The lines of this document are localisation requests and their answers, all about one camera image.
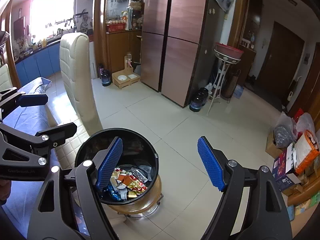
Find blue foil wrapper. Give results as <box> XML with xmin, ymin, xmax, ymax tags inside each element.
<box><xmin>107</xmin><ymin>185</ymin><xmax>123</xmax><ymax>200</ymax></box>

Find wooden display cabinet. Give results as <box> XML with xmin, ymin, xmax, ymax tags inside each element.
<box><xmin>94</xmin><ymin>0</ymin><xmax>145</xmax><ymax>80</ymax></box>

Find grey plastic bag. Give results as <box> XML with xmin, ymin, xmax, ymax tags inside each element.
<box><xmin>274</xmin><ymin>112</ymin><xmax>298</xmax><ymax>148</ymax></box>

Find orange carton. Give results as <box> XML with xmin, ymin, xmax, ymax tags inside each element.
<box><xmin>117</xmin><ymin>174</ymin><xmax>133</xmax><ymax>184</ymax></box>

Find pink plastic bag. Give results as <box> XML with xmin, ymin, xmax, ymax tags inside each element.
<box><xmin>296</xmin><ymin>112</ymin><xmax>315</xmax><ymax>140</ymax></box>

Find blue printed tablecloth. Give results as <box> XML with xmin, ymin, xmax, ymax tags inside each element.
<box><xmin>0</xmin><ymin>77</ymin><xmax>83</xmax><ymax>240</ymax></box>

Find silver blister pack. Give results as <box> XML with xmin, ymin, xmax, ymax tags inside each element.
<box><xmin>131</xmin><ymin>169</ymin><xmax>148</xmax><ymax>183</ymax></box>

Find purple printed box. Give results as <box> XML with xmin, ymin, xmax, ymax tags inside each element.
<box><xmin>272</xmin><ymin>151</ymin><xmax>300</xmax><ymax>189</ymax></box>

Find white metal stand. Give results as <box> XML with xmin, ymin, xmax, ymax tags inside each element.
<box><xmin>207</xmin><ymin>47</ymin><xmax>244</xmax><ymax>115</ymax></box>

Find copper refrigerator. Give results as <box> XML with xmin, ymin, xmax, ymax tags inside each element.
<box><xmin>140</xmin><ymin>0</ymin><xmax>209</xmax><ymax>107</ymax></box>

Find red basin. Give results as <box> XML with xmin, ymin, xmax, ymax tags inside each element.
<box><xmin>215</xmin><ymin>42</ymin><xmax>244</xmax><ymax>59</ymax></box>

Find wooden pet feeder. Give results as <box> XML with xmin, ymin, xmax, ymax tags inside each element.
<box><xmin>112</xmin><ymin>71</ymin><xmax>141</xmax><ymax>90</ymax></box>

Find blue kitchen cabinets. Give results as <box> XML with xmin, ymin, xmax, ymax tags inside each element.
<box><xmin>15</xmin><ymin>39</ymin><xmax>63</xmax><ymax>85</ymax></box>

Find dark blue jug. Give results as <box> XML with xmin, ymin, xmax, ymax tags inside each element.
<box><xmin>101</xmin><ymin>69</ymin><xmax>112</xmax><ymax>87</ymax></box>
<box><xmin>189</xmin><ymin>88</ymin><xmax>209</xmax><ymax>112</ymax></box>

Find red and gold long wrapper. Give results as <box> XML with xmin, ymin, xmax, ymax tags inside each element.
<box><xmin>111</xmin><ymin>167</ymin><xmax>149</xmax><ymax>193</ymax></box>

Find cardboard box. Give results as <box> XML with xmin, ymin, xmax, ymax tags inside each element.
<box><xmin>265</xmin><ymin>132</ymin><xmax>283</xmax><ymax>158</ymax></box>

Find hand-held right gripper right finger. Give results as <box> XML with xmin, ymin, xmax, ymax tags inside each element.
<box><xmin>197</xmin><ymin>136</ymin><xmax>293</xmax><ymax>240</ymax></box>

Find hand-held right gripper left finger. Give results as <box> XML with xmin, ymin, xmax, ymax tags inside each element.
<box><xmin>27</xmin><ymin>136</ymin><xmax>123</xmax><ymax>240</ymax></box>

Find orange and white bag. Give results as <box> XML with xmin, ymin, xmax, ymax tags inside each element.
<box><xmin>294</xmin><ymin>130</ymin><xmax>320</xmax><ymax>174</ymax></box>

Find dark wooden door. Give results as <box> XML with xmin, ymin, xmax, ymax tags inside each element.
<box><xmin>257</xmin><ymin>21</ymin><xmax>305</xmax><ymax>110</ymax></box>

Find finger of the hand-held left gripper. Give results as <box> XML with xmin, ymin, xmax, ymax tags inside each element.
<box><xmin>0</xmin><ymin>87</ymin><xmax>49</xmax><ymax>123</ymax></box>
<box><xmin>0</xmin><ymin>122</ymin><xmax>77</xmax><ymax>167</ymax></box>

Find black trash bin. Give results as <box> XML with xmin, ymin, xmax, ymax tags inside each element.
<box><xmin>75</xmin><ymin>128</ymin><xmax>160</xmax><ymax>205</ymax></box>

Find bright window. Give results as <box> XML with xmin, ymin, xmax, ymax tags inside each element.
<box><xmin>30</xmin><ymin>0</ymin><xmax>75</xmax><ymax>34</ymax></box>

